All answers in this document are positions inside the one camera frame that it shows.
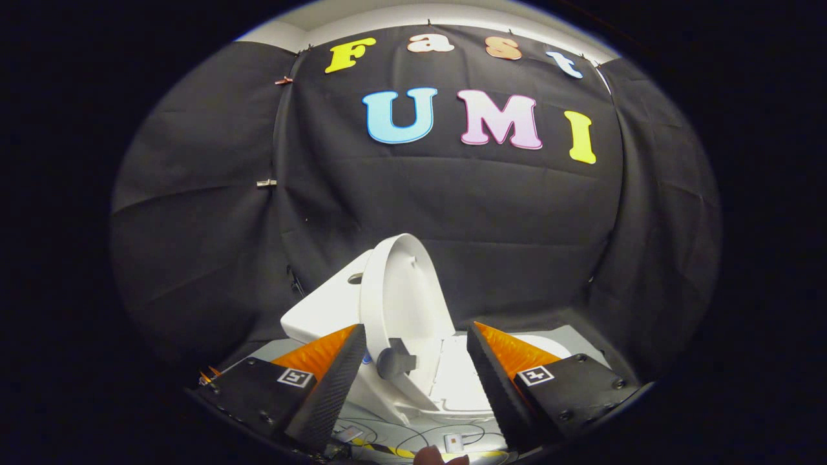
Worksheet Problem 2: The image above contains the black backdrop cloth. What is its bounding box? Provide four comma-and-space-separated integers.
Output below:
110, 25, 721, 388

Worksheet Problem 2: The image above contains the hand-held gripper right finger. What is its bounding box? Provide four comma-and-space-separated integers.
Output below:
466, 321, 647, 453

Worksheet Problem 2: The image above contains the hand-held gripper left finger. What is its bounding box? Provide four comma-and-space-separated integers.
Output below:
194, 323, 368, 454

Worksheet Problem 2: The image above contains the white toilet with tank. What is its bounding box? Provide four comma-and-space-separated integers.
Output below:
280, 249, 574, 427

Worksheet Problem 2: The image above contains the dark lid lifter handle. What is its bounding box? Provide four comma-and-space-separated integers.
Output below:
377, 338, 417, 380

